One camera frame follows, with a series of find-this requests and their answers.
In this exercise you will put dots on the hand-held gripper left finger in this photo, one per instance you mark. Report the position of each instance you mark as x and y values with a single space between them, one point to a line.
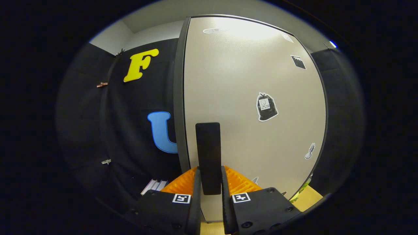
197 209

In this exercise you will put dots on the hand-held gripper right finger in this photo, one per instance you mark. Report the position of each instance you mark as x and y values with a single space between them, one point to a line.
226 212

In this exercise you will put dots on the grey shoe cabinet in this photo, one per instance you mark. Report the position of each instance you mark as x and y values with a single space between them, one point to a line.
179 98

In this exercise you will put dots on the beige shoe cabinet door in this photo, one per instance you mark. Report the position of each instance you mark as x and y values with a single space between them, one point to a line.
228 81

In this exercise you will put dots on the white orange book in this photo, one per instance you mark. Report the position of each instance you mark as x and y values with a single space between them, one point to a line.
149 187

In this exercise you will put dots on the white clip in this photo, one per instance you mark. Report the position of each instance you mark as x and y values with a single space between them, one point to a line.
106 161

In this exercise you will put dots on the black backdrop cloth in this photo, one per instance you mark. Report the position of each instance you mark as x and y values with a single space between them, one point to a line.
98 130

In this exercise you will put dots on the red clip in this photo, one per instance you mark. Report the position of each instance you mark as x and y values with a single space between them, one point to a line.
102 85

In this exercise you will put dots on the black clip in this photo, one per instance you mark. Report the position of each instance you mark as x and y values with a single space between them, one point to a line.
120 51

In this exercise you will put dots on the small ceiling light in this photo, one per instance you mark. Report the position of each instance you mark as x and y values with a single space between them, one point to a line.
333 44

